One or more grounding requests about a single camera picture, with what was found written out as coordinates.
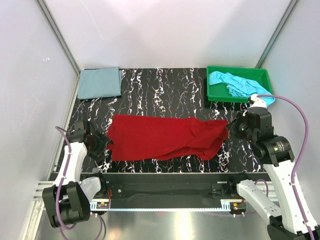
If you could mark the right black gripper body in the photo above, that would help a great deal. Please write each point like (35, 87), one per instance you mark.
(241, 127)

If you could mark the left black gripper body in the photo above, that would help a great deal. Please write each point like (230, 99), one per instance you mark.
(97, 147)

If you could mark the red t shirt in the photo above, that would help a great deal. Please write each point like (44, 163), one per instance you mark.
(162, 138)

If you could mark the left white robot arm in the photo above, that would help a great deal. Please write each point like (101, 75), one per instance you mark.
(67, 201)

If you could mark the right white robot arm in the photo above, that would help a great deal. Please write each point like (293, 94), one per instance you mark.
(291, 219)

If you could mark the green plastic bin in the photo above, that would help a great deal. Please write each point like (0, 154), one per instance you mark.
(259, 74)

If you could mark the crumpled cyan t shirt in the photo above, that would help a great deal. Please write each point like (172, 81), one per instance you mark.
(229, 88)

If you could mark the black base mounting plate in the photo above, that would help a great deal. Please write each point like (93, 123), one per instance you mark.
(171, 181)

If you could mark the folded grey-blue t shirt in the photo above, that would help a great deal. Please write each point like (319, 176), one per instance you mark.
(99, 83)

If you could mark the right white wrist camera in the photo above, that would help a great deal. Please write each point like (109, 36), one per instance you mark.
(256, 102)

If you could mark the aluminium rail frame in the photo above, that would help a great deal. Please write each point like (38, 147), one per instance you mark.
(212, 198)

